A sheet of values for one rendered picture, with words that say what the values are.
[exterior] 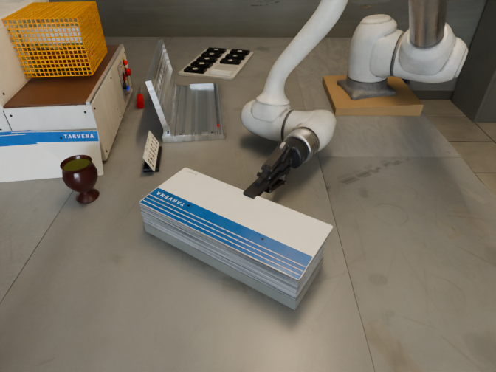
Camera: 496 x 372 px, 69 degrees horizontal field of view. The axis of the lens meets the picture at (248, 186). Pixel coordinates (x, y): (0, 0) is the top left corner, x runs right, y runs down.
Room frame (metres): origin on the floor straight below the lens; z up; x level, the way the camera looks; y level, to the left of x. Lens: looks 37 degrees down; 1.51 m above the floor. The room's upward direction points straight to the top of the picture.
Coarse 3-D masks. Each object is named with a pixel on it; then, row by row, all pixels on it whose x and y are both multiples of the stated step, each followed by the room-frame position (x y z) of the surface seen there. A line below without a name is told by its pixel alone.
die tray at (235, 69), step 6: (222, 54) 1.94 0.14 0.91; (252, 54) 1.95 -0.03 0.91; (246, 60) 1.84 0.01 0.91; (186, 66) 1.74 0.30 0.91; (216, 66) 1.74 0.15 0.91; (222, 66) 1.74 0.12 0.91; (228, 66) 1.74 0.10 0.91; (234, 66) 1.74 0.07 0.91; (240, 66) 1.74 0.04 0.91; (180, 72) 1.66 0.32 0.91; (186, 72) 1.66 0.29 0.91; (204, 72) 1.66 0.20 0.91; (234, 72) 1.66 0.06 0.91; (216, 78) 1.61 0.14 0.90; (222, 78) 1.60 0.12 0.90; (228, 78) 1.59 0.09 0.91; (234, 78) 1.61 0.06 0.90
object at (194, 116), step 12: (216, 84) 1.48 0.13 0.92; (180, 96) 1.36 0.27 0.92; (192, 96) 1.37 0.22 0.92; (204, 96) 1.37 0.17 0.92; (216, 96) 1.36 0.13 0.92; (180, 108) 1.25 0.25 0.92; (192, 108) 1.25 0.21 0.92; (204, 108) 1.25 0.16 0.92; (180, 120) 1.15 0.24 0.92; (192, 120) 1.15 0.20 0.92; (204, 120) 1.15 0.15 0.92; (168, 132) 1.04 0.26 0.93; (180, 132) 1.07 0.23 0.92; (192, 132) 1.06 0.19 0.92; (204, 132) 1.06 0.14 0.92; (216, 132) 1.06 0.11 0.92
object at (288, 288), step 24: (144, 216) 0.61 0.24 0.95; (168, 216) 0.57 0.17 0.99; (168, 240) 0.58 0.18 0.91; (192, 240) 0.54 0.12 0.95; (216, 240) 0.50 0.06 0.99; (216, 264) 0.50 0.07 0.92; (240, 264) 0.47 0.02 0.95; (264, 264) 0.44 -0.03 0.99; (312, 264) 0.46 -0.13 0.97; (264, 288) 0.44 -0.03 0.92; (288, 288) 0.41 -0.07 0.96
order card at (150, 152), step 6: (150, 132) 1.00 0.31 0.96; (150, 138) 0.97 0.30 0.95; (150, 144) 0.94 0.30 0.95; (156, 144) 0.99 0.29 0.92; (150, 150) 0.91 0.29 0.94; (156, 150) 0.96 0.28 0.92; (144, 156) 0.85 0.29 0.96; (150, 156) 0.89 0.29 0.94; (156, 156) 0.93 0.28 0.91; (150, 162) 0.86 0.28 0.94
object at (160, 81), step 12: (156, 48) 1.36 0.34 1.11; (156, 60) 1.22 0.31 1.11; (168, 60) 1.46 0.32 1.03; (156, 72) 1.20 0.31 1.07; (168, 72) 1.42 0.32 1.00; (156, 84) 1.14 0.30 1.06; (168, 84) 1.31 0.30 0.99; (156, 96) 1.04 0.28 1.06; (168, 96) 1.21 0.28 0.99; (156, 108) 1.03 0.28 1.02; (168, 108) 1.14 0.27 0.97; (168, 120) 1.07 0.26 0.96
